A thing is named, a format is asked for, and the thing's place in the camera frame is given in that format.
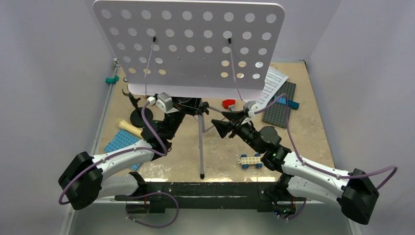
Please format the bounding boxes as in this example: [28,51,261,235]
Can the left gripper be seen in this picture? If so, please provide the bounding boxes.
[165,87,207,141]

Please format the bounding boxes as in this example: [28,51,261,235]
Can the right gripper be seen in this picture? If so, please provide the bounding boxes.
[210,110,263,154]

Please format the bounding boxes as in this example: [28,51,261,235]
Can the black microphone stand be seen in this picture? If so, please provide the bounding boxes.
[122,89,144,128]

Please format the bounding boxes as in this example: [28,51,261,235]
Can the lilac music stand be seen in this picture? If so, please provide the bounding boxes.
[92,0,286,180]

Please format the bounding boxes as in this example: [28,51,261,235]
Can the sheet music page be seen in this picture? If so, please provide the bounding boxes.
[255,67,289,109]

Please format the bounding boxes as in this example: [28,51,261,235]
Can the cream toy microphone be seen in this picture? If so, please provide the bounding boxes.
[115,118,142,138]

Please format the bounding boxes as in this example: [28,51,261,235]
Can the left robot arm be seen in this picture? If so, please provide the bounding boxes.
[58,95,210,210]

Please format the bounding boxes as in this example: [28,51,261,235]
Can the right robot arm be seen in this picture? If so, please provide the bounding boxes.
[211,111,379,225]

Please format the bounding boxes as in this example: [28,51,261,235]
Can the grey girder red brick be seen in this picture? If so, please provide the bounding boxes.
[222,99,236,112]

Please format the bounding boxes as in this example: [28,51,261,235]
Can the white brick car blue wheels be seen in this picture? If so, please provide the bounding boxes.
[238,153,263,169]

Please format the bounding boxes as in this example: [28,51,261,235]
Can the dark grey building baseplate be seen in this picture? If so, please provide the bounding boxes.
[262,81,297,128]

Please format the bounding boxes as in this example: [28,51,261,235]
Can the blue bricks on grey plate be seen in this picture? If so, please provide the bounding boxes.
[277,97,300,110]

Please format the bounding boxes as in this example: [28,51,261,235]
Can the light blue building baseplate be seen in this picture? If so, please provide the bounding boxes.
[104,130,140,153]

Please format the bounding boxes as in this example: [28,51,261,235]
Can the teal brick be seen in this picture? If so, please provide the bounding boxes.
[105,75,119,85]

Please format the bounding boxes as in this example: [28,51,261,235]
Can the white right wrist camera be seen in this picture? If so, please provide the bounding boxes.
[242,100,258,124]

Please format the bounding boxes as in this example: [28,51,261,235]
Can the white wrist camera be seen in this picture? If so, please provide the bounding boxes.
[242,100,258,124]
[147,93,176,114]

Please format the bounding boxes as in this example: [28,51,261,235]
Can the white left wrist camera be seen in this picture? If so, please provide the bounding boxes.
[147,93,176,114]

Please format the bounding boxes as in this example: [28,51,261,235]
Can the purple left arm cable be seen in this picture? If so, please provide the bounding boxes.
[58,98,180,229]

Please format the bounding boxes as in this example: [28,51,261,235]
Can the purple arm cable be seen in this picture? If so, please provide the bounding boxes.
[58,98,180,229]
[254,93,398,221]

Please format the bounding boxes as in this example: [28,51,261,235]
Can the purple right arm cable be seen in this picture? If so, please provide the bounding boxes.
[254,93,398,221]

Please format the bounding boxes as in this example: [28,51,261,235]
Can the black table front rail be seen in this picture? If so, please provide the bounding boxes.
[115,182,304,213]

